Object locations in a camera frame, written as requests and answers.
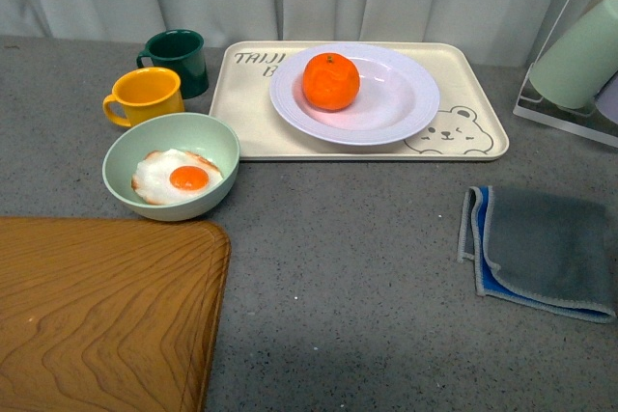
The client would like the light green bowl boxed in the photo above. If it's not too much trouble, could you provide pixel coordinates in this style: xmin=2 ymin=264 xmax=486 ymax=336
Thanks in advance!
xmin=102 ymin=113 xmax=240 ymax=222

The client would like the dark green mug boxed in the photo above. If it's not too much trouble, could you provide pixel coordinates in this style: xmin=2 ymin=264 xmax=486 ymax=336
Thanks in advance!
xmin=136 ymin=29 xmax=209 ymax=99

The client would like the white ridged plate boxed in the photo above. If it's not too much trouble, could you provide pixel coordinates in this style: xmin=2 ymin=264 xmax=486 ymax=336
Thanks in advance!
xmin=269 ymin=42 xmax=440 ymax=146

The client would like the fake fried egg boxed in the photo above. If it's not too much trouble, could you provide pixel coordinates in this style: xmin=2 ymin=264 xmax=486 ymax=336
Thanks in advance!
xmin=131 ymin=149 xmax=223 ymax=206

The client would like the orange fruit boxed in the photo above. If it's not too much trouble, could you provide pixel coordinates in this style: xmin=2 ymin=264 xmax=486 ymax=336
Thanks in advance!
xmin=301 ymin=52 xmax=360 ymax=111

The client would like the yellow mug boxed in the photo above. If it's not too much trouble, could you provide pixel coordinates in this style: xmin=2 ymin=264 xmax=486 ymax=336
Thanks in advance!
xmin=102 ymin=67 xmax=184 ymax=127

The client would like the wooden cutting board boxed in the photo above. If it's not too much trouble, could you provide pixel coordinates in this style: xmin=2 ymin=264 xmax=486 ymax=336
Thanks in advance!
xmin=1 ymin=217 xmax=231 ymax=411

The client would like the cream bear serving tray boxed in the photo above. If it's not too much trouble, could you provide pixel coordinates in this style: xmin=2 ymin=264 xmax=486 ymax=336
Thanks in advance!
xmin=210 ymin=41 xmax=509 ymax=161

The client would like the grey blue folded cloth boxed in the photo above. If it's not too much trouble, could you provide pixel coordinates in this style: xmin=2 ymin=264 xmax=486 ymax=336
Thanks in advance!
xmin=457 ymin=185 xmax=617 ymax=323

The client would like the green plastic cup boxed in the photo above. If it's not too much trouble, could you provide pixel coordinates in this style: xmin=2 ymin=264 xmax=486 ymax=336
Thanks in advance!
xmin=529 ymin=0 xmax=617 ymax=110

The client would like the purple plastic cup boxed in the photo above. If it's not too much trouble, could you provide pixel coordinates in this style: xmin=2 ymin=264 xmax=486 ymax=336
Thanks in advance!
xmin=595 ymin=88 xmax=618 ymax=124

